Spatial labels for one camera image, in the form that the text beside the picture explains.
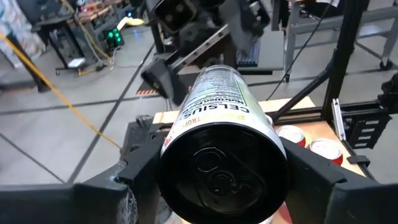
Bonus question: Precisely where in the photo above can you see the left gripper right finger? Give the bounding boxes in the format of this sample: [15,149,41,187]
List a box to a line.
[281,136,398,224]

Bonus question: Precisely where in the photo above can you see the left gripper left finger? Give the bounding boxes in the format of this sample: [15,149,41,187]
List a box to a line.
[0,133,165,224]

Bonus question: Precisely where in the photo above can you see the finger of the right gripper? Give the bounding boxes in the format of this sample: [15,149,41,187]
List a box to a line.
[141,58,189,106]
[219,0,271,54]

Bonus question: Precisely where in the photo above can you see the red can white nutrition label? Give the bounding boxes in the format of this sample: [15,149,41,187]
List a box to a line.
[309,138,345,166]

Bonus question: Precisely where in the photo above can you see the slim silver can black lid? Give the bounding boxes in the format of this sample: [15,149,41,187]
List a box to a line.
[158,64,290,224]

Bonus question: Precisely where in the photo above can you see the orange black hazard tape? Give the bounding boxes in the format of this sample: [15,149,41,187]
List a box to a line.
[136,88,160,96]

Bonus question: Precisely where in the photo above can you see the black keyboard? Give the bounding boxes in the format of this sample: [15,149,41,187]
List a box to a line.
[236,39,261,68]

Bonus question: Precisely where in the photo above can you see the grey desk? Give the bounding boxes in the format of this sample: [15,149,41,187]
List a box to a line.
[186,29,285,75]
[284,0,398,83]

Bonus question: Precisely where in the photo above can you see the black computer green lights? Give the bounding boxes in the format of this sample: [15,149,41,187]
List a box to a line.
[104,27,125,47]

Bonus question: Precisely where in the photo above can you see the grey white patterned sheet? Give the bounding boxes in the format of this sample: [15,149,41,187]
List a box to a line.
[0,0,46,60]

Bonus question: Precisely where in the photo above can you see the silver metal bracket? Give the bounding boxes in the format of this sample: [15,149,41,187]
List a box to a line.
[331,98,346,141]

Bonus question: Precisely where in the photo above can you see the yellow cable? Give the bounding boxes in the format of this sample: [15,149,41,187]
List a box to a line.
[0,29,122,149]

